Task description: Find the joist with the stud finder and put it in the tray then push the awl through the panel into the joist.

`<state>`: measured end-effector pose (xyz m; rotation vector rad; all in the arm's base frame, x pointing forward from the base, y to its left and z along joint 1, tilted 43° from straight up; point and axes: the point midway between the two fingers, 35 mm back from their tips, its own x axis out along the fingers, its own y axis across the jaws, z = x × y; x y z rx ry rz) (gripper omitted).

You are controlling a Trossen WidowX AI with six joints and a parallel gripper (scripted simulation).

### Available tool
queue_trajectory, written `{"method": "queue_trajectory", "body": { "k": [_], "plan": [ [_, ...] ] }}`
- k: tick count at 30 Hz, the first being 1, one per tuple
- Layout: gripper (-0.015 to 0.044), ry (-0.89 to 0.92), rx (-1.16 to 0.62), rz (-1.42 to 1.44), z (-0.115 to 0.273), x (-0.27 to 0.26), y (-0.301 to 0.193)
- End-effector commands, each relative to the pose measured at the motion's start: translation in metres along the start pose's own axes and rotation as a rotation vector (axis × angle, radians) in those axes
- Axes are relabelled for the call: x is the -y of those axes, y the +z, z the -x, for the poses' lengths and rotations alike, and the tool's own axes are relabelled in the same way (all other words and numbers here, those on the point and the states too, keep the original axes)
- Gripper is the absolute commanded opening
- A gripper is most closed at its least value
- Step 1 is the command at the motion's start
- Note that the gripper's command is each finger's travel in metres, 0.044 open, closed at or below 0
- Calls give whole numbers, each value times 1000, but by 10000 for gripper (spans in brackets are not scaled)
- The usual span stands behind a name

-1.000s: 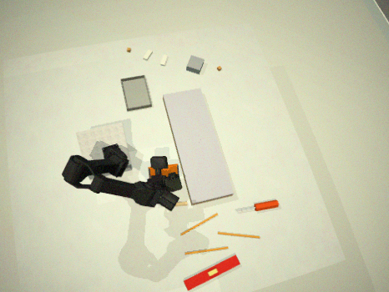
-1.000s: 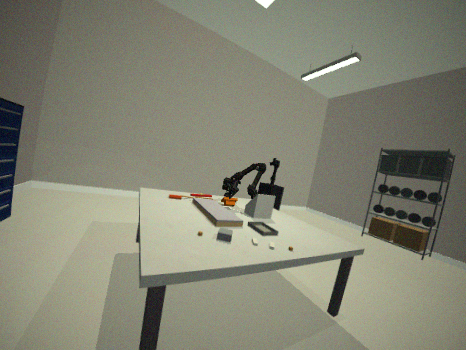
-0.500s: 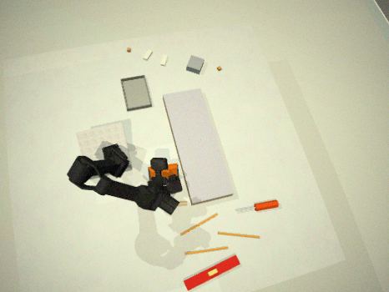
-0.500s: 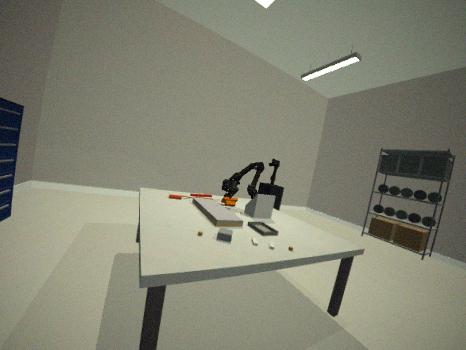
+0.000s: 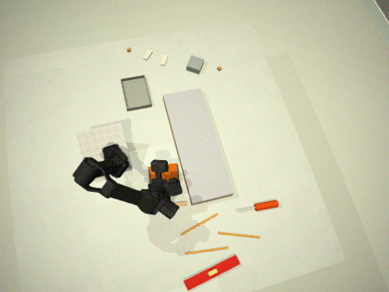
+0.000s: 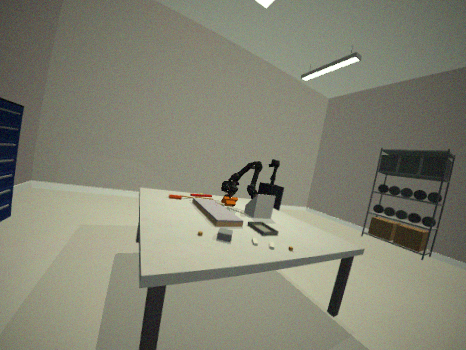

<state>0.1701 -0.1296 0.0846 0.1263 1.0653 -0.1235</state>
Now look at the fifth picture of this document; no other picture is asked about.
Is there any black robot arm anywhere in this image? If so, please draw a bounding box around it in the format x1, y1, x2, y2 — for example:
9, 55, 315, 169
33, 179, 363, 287
72, 144, 183, 219

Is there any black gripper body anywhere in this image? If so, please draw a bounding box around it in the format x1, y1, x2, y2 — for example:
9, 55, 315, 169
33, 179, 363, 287
148, 159, 168, 197

